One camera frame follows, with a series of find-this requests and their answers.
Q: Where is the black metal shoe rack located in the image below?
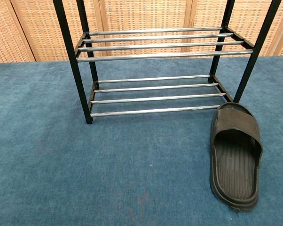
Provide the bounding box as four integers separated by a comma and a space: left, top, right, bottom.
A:
52, 0, 283, 125

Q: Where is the black rubber slipper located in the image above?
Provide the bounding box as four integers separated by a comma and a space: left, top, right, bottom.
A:
209, 102, 264, 212

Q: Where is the blue carpet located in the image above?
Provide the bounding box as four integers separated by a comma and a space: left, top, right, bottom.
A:
0, 56, 283, 226

